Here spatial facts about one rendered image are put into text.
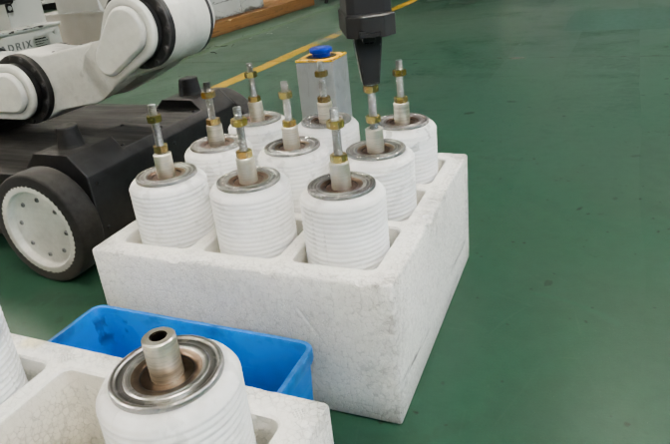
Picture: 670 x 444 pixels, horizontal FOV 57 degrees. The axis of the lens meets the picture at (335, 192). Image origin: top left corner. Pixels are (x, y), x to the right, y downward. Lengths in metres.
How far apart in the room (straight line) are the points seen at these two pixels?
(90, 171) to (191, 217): 0.38
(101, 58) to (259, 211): 0.57
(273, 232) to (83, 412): 0.26
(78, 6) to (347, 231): 3.01
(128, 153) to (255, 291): 0.55
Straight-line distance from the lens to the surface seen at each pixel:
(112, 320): 0.81
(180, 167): 0.81
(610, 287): 0.98
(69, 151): 1.15
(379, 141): 0.76
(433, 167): 0.88
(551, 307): 0.92
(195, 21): 1.16
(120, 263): 0.80
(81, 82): 1.30
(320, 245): 0.66
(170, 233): 0.77
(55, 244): 1.15
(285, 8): 4.72
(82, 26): 3.55
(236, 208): 0.69
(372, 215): 0.65
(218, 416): 0.41
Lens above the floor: 0.51
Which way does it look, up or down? 23 degrees down
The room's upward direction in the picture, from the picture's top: 6 degrees counter-clockwise
